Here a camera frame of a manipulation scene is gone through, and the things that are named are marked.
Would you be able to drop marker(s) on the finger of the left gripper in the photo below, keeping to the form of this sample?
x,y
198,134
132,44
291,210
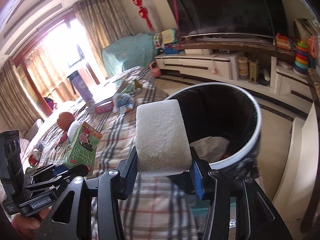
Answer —
x,y
46,172
80,170

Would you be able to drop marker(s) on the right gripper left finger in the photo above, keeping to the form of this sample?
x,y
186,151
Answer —
x,y
128,172

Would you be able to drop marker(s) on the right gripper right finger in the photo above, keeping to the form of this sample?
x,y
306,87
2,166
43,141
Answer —
x,y
199,176

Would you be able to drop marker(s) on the green milk carton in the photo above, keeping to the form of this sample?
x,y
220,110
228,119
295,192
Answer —
x,y
82,148

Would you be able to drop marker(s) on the pink lollipop wrapper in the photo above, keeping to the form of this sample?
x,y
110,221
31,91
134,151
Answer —
x,y
63,138

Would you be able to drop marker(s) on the white foam fruit net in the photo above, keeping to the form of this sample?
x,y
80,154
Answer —
x,y
73,128

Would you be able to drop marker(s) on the white foam block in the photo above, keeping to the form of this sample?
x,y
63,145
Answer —
x,y
161,140

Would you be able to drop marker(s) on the white red plastic bag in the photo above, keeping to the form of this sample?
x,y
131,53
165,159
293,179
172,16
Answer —
x,y
211,149

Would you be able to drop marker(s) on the blue white wrapper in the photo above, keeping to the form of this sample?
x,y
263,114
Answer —
x,y
123,103

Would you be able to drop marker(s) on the white round trash bin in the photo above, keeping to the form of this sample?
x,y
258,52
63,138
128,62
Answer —
x,y
220,127

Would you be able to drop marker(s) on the left hand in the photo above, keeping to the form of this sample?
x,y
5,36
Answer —
x,y
26,226

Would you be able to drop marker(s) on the small red can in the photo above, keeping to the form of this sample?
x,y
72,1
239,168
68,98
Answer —
x,y
34,158

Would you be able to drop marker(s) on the plaid checked table cloth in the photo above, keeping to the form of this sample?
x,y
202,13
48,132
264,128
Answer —
x,y
157,208

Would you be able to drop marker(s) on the orange round fruit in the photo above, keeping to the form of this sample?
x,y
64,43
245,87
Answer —
x,y
64,120

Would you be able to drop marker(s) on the red pencil case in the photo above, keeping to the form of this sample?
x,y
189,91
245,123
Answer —
x,y
105,107

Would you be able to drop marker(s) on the stack of children books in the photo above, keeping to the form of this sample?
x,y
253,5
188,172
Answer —
x,y
105,94

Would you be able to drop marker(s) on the purple water bottle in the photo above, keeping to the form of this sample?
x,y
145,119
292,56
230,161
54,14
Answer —
x,y
78,84

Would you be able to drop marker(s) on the pink kettlebell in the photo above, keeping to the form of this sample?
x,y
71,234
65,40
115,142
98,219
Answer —
x,y
155,69

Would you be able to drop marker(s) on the teal cloth covered furniture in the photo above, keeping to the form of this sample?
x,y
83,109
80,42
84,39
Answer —
x,y
128,52

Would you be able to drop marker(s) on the white tv cabinet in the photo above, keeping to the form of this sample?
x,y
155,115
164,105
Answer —
x,y
261,68

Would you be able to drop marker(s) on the orange toy phone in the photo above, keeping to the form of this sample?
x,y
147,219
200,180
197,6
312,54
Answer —
x,y
282,42

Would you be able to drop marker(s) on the beige window curtain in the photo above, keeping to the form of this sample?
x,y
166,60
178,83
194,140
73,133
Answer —
x,y
104,24

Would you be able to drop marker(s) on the red hanging knot decoration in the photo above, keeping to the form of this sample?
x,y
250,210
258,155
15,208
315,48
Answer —
x,y
143,13

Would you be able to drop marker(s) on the black flat television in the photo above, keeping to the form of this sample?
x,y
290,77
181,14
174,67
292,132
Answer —
x,y
265,18

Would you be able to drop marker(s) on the rainbow stacking ring toy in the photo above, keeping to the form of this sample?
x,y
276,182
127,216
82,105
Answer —
x,y
301,63

